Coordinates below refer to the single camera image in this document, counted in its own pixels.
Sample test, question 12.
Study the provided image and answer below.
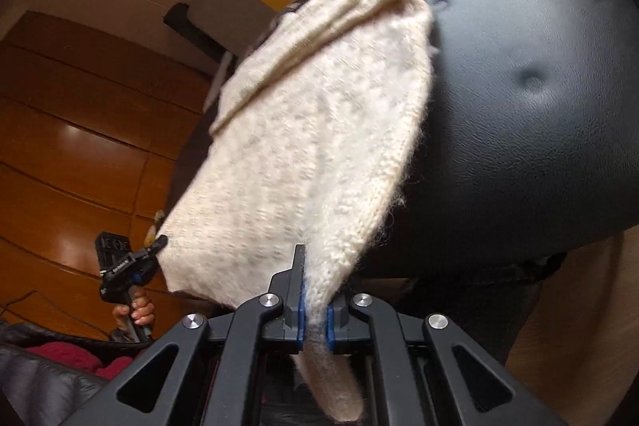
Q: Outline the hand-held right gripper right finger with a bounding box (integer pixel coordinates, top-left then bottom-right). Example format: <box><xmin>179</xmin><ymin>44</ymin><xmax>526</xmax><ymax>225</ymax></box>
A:
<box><xmin>324</xmin><ymin>290</ymin><xmax>555</xmax><ymax>426</ymax></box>

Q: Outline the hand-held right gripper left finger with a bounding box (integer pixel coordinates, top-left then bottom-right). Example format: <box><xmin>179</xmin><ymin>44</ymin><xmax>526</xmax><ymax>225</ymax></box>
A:
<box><xmin>80</xmin><ymin>244</ymin><xmax>306</xmax><ymax>426</ymax></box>

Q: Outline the cream knit sweater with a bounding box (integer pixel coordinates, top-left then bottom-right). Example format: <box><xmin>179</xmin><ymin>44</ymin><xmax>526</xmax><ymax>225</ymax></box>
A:
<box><xmin>160</xmin><ymin>0</ymin><xmax>435</xmax><ymax>423</ymax></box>

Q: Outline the person's left hand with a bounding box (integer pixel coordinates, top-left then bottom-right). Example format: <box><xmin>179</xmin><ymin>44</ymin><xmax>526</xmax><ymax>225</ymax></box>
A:
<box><xmin>111</xmin><ymin>289</ymin><xmax>155</xmax><ymax>343</ymax></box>

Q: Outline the red garment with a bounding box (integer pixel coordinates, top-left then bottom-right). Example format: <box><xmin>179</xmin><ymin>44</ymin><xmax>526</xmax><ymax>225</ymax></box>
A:
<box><xmin>25</xmin><ymin>340</ymin><xmax>133</xmax><ymax>382</ymax></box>

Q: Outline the geometric print pillow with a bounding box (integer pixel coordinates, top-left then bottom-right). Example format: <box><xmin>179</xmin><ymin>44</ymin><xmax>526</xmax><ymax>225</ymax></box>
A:
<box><xmin>254</xmin><ymin>0</ymin><xmax>311</xmax><ymax>53</ymax></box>

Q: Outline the thin black cable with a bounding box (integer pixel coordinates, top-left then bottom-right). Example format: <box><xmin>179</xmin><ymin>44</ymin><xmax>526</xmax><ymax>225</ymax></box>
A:
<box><xmin>0</xmin><ymin>289</ymin><xmax>111</xmax><ymax>338</ymax></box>

